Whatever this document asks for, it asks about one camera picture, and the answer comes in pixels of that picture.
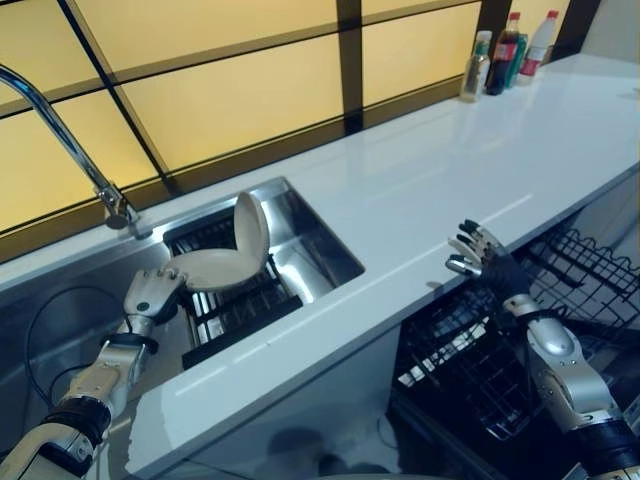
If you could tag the chrome kitchen faucet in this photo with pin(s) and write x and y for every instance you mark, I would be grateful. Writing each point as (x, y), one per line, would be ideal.
(70, 145)

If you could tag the green glass bottle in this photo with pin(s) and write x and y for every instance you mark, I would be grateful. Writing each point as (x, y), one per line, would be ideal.
(517, 60)

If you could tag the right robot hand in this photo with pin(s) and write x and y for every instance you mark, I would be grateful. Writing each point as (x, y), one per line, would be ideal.
(492, 262)

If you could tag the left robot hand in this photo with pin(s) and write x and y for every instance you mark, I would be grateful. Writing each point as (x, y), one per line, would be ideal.
(146, 292)

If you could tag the dark soy sauce bottle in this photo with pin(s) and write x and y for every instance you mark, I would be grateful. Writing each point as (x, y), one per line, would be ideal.
(502, 55)

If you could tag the black dish drying rack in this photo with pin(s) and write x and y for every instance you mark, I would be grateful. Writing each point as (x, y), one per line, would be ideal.
(235, 295)

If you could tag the white red-capped bottle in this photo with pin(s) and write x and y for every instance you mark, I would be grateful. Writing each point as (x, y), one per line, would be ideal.
(537, 47)

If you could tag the cream round plate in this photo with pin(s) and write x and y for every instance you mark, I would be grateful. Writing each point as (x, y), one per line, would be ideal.
(212, 268)
(251, 220)

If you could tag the clear oil bottle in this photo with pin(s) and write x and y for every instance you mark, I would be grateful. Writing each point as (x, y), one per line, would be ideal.
(475, 67)

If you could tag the stainless steel sink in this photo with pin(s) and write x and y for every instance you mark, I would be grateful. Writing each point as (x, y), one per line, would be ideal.
(200, 260)

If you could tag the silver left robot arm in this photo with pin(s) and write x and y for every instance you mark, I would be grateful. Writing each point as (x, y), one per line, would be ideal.
(80, 390)

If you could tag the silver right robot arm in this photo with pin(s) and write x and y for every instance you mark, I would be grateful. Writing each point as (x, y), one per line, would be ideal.
(570, 380)

